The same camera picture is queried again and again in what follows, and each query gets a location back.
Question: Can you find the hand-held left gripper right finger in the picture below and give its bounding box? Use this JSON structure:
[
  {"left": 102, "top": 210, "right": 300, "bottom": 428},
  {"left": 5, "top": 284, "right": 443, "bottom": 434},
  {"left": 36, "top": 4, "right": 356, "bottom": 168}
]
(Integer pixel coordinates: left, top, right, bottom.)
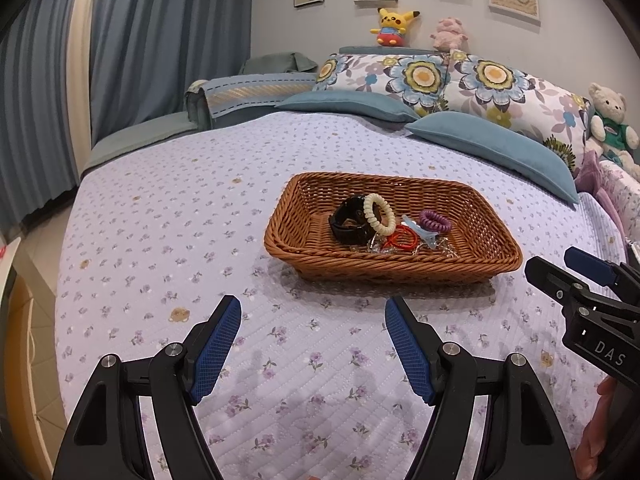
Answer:
[{"left": 384, "top": 296, "right": 576, "bottom": 480}]

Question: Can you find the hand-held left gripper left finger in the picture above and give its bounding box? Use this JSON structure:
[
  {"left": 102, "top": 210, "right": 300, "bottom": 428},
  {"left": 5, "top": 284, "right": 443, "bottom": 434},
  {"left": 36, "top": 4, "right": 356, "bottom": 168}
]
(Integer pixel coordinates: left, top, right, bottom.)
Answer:
[{"left": 52, "top": 295, "right": 243, "bottom": 480}]

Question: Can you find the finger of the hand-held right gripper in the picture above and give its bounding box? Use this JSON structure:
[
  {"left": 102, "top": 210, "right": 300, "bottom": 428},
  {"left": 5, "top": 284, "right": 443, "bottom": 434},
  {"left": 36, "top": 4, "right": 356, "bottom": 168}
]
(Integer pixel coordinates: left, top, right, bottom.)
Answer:
[
  {"left": 525, "top": 256, "right": 590, "bottom": 306},
  {"left": 564, "top": 246, "right": 621, "bottom": 285}
]

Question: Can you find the clear crystal bracelet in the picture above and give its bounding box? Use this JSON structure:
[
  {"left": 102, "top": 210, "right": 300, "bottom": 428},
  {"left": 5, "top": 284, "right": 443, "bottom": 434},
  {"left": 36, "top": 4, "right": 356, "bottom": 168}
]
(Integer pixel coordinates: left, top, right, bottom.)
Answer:
[{"left": 367, "top": 232, "right": 458, "bottom": 261}]

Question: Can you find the red string bracelet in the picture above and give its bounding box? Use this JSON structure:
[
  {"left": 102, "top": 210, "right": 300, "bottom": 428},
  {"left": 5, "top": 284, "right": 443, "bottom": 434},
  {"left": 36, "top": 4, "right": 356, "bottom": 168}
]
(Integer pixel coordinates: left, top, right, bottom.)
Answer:
[{"left": 382, "top": 225, "right": 421, "bottom": 252}]

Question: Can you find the brown wicker basket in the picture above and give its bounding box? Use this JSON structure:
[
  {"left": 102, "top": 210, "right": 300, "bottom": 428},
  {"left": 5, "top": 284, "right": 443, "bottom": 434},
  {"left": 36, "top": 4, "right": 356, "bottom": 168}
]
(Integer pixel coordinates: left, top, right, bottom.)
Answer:
[{"left": 263, "top": 172, "right": 523, "bottom": 286}]

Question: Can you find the blue dolphin hair clip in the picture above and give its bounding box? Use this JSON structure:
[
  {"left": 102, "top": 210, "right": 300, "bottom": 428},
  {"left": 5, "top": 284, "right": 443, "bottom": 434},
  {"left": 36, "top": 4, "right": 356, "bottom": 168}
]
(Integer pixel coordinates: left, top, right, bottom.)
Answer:
[{"left": 401, "top": 214, "right": 438, "bottom": 251}]

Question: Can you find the purple spiral hair tie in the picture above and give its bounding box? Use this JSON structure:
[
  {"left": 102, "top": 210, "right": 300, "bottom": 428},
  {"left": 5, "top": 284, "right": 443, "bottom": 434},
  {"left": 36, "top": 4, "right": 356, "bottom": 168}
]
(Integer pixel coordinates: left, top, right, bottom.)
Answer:
[{"left": 419, "top": 210, "right": 451, "bottom": 233}]

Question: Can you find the cream spiral hair tie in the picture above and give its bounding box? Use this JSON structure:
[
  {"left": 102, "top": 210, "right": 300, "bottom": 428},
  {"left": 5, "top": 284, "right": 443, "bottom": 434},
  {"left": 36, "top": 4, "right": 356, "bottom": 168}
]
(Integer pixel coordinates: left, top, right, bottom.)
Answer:
[{"left": 363, "top": 193, "right": 397, "bottom": 235}]

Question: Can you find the person's right hand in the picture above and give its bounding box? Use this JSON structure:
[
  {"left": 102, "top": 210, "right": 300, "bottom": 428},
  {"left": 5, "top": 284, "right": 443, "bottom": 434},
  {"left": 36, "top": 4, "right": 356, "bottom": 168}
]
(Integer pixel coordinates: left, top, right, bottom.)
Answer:
[{"left": 575, "top": 375, "right": 621, "bottom": 480}]

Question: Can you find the pink floral quilt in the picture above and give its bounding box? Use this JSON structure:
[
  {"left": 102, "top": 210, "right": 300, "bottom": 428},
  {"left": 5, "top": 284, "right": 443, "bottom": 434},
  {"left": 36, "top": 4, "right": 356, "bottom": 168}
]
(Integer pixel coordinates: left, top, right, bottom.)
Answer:
[{"left": 597, "top": 160, "right": 640, "bottom": 241}]

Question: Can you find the purple plush cushion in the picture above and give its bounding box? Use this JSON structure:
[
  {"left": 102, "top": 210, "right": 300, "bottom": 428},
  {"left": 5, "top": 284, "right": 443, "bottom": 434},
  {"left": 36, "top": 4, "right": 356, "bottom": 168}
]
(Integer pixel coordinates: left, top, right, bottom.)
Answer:
[{"left": 575, "top": 152, "right": 608, "bottom": 193}]

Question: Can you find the lilac floral quilted bedspread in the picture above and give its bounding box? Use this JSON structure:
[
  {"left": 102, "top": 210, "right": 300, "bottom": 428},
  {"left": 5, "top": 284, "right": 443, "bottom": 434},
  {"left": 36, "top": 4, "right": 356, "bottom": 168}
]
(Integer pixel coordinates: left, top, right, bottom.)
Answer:
[{"left": 55, "top": 110, "right": 628, "bottom": 480}]

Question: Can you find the white teddy bear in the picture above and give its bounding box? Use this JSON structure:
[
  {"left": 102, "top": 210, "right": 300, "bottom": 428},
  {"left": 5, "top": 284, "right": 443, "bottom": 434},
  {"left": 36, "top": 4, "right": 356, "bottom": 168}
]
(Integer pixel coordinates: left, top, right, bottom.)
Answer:
[{"left": 585, "top": 82, "right": 640, "bottom": 171}]

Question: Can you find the black watch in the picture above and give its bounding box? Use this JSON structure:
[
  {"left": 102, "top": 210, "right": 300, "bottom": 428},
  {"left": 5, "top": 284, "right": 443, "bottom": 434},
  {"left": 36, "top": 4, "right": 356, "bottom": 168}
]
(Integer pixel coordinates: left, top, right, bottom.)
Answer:
[{"left": 328, "top": 195, "right": 381, "bottom": 247}]

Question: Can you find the blue pillow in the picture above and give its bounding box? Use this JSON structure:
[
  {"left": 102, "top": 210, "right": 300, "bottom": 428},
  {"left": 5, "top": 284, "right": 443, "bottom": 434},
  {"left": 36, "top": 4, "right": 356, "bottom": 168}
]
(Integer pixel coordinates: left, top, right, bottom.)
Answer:
[
  {"left": 405, "top": 111, "right": 581, "bottom": 204},
  {"left": 274, "top": 91, "right": 421, "bottom": 122}
]

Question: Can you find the floral pillow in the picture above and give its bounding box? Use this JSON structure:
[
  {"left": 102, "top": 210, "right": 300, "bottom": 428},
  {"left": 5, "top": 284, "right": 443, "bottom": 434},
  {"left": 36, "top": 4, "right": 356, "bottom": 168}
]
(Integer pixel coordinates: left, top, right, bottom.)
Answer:
[
  {"left": 442, "top": 50, "right": 593, "bottom": 171},
  {"left": 312, "top": 52, "right": 451, "bottom": 113}
]

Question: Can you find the white side table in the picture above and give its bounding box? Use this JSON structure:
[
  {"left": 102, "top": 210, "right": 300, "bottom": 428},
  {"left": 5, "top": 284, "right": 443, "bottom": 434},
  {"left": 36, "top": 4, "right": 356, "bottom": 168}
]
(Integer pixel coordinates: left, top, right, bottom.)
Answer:
[{"left": 0, "top": 236, "right": 23, "bottom": 306}]

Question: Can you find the grey-green bed sheet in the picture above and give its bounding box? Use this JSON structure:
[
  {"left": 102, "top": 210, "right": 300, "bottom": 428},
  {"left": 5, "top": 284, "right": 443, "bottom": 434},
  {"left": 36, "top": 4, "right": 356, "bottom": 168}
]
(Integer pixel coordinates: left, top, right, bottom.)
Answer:
[{"left": 82, "top": 110, "right": 201, "bottom": 176}]

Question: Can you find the grey-green folded blanket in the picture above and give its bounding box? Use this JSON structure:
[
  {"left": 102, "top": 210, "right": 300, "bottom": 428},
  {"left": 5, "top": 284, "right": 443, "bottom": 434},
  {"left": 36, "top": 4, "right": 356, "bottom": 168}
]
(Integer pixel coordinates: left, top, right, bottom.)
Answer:
[{"left": 182, "top": 51, "right": 321, "bottom": 128}]

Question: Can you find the pink plush toy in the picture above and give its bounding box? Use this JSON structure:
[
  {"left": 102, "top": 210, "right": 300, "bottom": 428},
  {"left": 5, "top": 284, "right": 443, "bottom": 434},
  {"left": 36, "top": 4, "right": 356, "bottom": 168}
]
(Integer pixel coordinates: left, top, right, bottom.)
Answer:
[{"left": 431, "top": 16, "right": 471, "bottom": 52}]

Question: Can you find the blue curtain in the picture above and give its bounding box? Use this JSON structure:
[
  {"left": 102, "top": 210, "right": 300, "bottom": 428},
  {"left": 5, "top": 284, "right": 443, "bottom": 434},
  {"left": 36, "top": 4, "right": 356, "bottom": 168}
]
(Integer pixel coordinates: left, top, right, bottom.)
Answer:
[
  {"left": 90, "top": 0, "right": 253, "bottom": 146},
  {"left": 0, "top": 5, "right": 81, "bottom": 233}
]

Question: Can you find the yellow plush toy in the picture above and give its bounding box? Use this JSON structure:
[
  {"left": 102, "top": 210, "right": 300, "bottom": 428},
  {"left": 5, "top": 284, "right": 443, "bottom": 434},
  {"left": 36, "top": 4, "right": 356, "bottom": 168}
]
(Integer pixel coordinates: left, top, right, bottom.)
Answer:
[{"left": 370, "top": 7, "right": 421, "bottom": 47}]

